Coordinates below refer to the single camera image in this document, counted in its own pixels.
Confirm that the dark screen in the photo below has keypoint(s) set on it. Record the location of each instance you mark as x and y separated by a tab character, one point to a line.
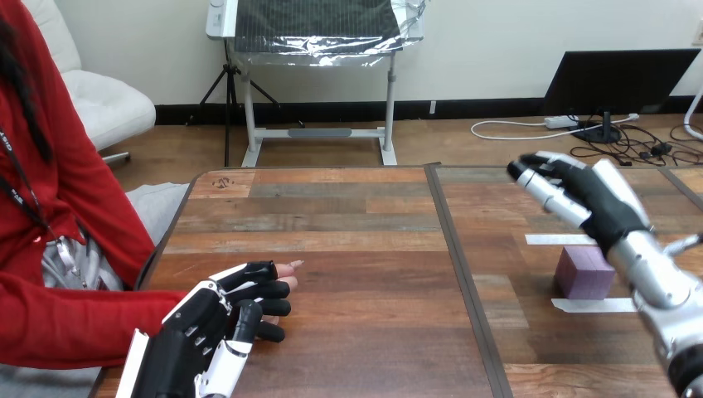
615	79

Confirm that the purple block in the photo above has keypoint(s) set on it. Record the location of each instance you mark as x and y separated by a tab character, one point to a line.
582	274

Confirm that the foil sheet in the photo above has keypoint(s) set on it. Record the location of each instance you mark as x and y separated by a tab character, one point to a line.
329	52

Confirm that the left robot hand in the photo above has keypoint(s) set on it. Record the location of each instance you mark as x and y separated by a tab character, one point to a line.
187	335

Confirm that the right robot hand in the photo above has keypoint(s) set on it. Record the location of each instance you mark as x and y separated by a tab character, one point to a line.
596	198

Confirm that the white wall outlet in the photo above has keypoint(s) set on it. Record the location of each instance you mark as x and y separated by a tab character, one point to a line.
698	33

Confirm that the white power strip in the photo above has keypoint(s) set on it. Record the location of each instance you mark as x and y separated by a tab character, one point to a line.
560	122

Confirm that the person's forearm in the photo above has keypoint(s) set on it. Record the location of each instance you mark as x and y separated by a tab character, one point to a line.
66	324

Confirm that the black tripod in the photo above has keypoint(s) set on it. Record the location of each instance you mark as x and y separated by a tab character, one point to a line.
230	93

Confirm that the white stand leg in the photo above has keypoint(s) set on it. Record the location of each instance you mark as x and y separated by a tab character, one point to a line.
693	118

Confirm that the person's hand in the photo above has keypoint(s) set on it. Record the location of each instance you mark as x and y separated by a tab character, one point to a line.
287	269

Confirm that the white cushioned chair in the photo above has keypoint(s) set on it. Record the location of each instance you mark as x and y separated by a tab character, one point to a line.
104	104

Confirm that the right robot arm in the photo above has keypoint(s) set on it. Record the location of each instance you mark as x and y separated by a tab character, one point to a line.
659	285

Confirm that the white desk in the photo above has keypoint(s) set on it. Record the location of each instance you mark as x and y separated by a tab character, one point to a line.
318	133

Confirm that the person's body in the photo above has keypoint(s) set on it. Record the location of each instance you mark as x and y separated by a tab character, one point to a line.
60	165

